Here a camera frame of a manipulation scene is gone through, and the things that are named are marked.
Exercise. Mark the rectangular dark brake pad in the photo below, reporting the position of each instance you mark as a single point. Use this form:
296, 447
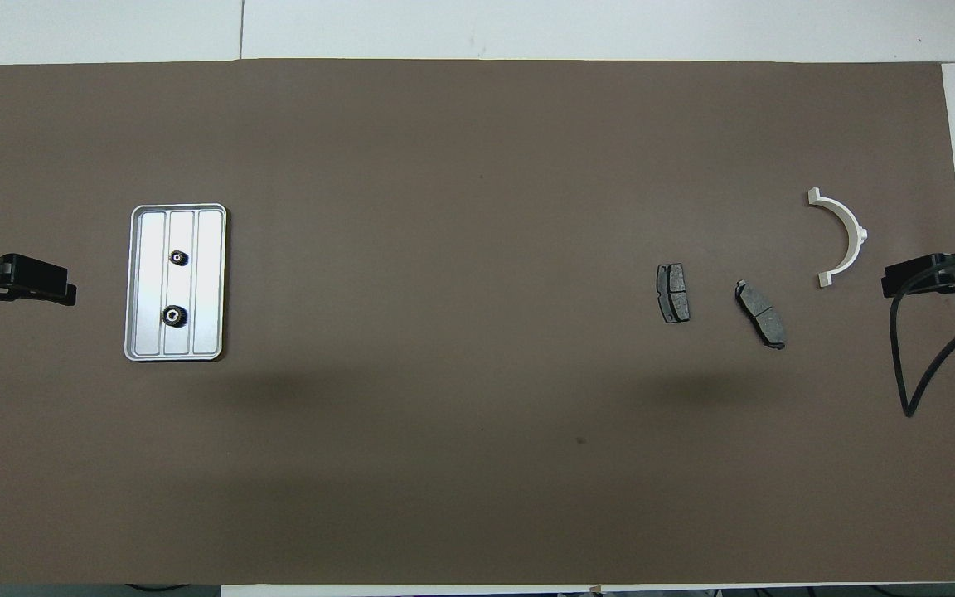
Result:
674, 292

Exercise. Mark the large black bearing gear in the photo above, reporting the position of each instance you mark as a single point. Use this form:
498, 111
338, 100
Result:
174, 316

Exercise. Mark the small black bearing gear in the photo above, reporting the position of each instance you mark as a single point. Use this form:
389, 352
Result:
179, 258

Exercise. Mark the silver metal ribbed tray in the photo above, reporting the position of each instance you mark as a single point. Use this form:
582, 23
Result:
204, 290

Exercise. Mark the elongated dark brake pad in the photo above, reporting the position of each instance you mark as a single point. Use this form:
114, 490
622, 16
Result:
761, 313

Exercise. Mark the brown table mat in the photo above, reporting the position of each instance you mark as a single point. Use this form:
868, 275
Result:
444, 332

